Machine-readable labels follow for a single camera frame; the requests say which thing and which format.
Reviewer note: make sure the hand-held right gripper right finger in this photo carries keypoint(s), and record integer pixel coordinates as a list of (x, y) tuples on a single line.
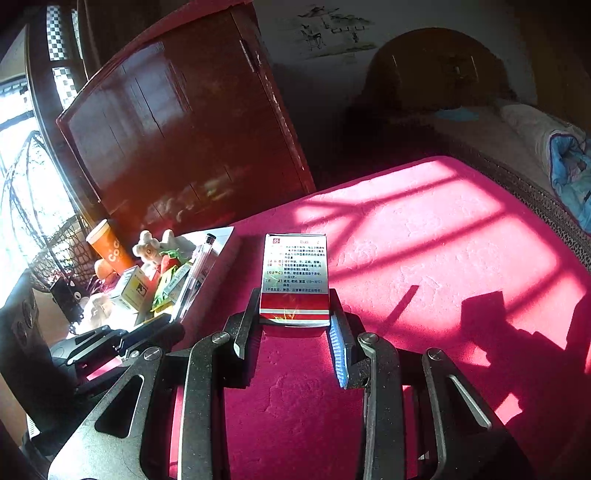
[(339, 355)]

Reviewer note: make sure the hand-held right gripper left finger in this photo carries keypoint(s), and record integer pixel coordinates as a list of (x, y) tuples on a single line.
[(242, 332)]

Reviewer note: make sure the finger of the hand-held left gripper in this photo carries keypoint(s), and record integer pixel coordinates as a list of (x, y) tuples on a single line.
[(147, 330), (92, 341)]

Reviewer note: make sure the green snack packet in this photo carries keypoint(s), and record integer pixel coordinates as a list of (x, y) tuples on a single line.
[(168, 277)]

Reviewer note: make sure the red and white medicine box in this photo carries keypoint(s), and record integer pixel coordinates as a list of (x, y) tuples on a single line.
[(295, 277)]

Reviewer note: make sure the clear pen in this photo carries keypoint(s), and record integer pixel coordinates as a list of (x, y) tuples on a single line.
[(198, 267)]

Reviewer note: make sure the white plush toy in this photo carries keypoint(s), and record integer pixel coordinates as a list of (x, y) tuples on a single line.
[(147, 251)]

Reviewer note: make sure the white cardboard box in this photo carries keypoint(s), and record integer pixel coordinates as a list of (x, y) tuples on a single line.
[(217, 240)]

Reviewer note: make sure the small white figurine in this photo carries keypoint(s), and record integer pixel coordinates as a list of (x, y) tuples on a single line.
[(99, 309)]

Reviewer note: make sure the white box with black picture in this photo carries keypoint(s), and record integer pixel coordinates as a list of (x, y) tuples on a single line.
[(134, 288)]

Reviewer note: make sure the black printed bag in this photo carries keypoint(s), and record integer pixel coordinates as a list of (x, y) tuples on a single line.
[(69, 297)]

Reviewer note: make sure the orange paper cup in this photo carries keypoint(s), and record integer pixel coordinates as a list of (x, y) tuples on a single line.
[(108, 251)]

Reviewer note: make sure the pink tablecloth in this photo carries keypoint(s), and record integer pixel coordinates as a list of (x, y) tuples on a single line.
[(415, 230)]

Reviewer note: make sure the red-brown wooden cabinet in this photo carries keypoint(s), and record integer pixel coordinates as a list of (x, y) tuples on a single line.
[(184, 115)]

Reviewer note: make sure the bed with leopard print sheet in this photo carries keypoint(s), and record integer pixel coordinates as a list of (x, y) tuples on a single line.
[(521, 194)]

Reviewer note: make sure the small blue cloth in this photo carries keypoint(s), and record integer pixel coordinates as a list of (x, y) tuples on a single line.
[(457, 114)]

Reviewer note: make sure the blue printed quilt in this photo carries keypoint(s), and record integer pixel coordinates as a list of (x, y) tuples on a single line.
[(568, 175)]

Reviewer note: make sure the wooden bed headboard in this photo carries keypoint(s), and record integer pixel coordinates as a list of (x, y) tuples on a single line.
[(415, 69)]

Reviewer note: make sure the white rolled blanket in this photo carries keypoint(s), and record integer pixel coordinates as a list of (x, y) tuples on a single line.
[(531, 129)]

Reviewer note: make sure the checkered window panel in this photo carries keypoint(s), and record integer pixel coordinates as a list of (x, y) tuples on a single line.
[(55, 32)]

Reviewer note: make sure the brown wooden wardrobe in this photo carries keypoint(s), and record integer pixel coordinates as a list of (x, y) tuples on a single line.
[(563, 69)]

